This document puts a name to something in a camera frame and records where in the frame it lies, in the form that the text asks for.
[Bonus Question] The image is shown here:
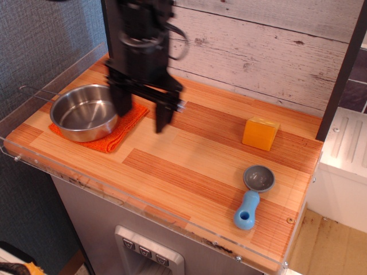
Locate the black yellow object bottom left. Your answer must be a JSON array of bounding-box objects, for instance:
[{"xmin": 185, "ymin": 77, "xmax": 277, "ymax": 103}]
[{"xmin": 1, "ymin": 262, "xmax": 45, "ymax": 275}]

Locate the dark left shelf post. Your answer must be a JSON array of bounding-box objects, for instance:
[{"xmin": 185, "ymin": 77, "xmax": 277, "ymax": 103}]
[{"xmin": 100, "ymin": 0, "xmax": 121, "ymax": 62}]

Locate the silver dispenser panel with buttons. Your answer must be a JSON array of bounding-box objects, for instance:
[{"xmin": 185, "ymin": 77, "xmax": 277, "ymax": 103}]
[{"xmin": 115, "ymin": 225, "xmax": 185, "ymax": 274}]

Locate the blue grey toy scoop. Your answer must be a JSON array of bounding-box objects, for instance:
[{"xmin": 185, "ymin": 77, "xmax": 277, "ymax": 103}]
[{"xmin": 233, "ymin": 165, "xmax": 275, "ymax": 230}]

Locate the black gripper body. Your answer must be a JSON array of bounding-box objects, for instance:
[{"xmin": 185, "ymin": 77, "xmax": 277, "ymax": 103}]
[{"xmin": 107, "ymin": 34, "xmax": 185, "ymax": 112}]

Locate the dark shelf post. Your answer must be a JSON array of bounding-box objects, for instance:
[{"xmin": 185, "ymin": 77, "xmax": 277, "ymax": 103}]
[
  {"xmin": 100, "ymin": 0, "xmax": 121, "ymax": 62},
  {"xmin": 316, "ymin": 1, "xmax": 366, "ymax": 142}
]

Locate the dark right shelf post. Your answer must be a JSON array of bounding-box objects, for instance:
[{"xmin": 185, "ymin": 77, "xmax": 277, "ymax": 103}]
[{"xmin": 316, "ymin": 1, "xmax": 366, "ymax": 142}]

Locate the grey cabinet front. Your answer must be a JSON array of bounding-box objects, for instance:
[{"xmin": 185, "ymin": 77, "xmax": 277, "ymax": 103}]
[{"xmin": 52, "ymin": 176, "xmax": 260, "ymax": 274}]

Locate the orange knitted cloth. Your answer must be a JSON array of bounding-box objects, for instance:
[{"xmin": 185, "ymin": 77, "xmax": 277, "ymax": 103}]
[{"xmin": 48, "ymin": 100, "xmax": 150, "ymax": 154}]

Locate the stainless steel pot with handle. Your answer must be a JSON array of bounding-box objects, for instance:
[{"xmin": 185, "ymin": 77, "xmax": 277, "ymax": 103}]
[{"xmin": 36, "ymin": 84, "xmax": 120, "ymax": 143}]

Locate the white plastic cabinet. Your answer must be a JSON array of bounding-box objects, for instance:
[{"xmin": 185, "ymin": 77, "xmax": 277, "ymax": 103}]
[{"xmin": 306, "ymin": 108, "xmax": 366, "ymax": 232}]

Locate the clear acrylic table guard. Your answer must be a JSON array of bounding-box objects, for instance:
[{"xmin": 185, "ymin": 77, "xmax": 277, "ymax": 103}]
[{"xmin": 0, "ymin": 42, "xmax": 323, "ymax": 273}]

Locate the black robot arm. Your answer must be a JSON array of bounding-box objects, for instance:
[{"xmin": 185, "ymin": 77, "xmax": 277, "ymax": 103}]
[{"xmin": 101, "ymin": 1, "xmax": 188, "ymax": 133}]

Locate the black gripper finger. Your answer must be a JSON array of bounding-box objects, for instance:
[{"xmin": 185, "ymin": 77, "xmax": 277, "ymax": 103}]
[
  {"xmin": 155, "ymin": 103, "xmax": 173, "ymax": 133},
  {"xmin": 111, "ymin": 84, "xmax": 132, "ymax": 117}
]

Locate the yellow cheese block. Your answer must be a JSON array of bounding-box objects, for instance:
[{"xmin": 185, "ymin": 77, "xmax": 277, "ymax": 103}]
[{"xmin": 242, "ymin": 116, "xmax": 280, "ymax": 151}]

